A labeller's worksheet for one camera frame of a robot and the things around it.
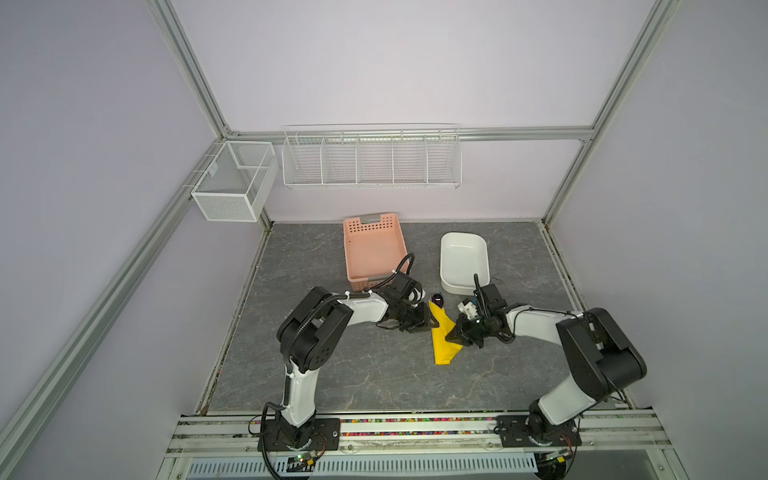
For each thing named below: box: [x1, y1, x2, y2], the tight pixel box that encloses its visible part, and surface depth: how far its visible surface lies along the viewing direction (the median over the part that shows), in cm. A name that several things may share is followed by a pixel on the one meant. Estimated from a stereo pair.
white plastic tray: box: [439, 232, 490, 296], surface depth 111 cm
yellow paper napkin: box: [428, 301, 463, 365], surface depth 90 cm
